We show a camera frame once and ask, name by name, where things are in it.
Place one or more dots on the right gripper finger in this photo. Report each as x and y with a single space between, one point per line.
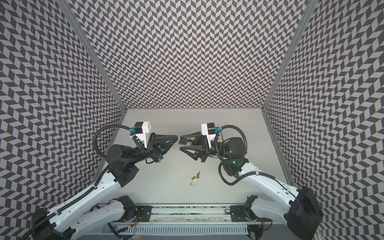
192 151
192 139

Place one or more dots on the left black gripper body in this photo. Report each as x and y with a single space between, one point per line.
150 150

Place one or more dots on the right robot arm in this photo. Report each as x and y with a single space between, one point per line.
296 208

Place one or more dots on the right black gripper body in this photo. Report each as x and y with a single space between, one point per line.
204 148

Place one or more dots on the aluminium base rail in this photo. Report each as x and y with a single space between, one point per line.
184 221

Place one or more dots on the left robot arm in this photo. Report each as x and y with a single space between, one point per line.
74 218

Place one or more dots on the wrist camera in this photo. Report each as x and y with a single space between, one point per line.
209 130
141 130

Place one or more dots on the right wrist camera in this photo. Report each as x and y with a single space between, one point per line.
209 130

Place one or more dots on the brass padlock with keys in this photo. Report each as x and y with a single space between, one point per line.
195 178

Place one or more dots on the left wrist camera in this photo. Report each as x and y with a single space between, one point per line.
141 130

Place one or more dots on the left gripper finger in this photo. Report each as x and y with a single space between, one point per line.
164 146
159 139

